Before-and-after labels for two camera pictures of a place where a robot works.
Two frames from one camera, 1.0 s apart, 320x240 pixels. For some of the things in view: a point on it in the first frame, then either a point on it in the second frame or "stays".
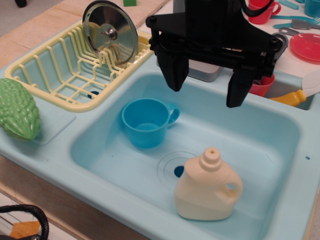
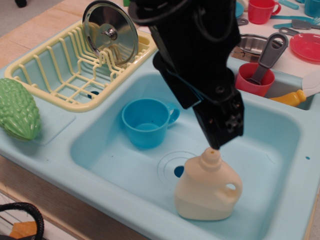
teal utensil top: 289,4 stays
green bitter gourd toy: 19,112 stays
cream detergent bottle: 207,188 stays
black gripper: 214,31 → 195,38
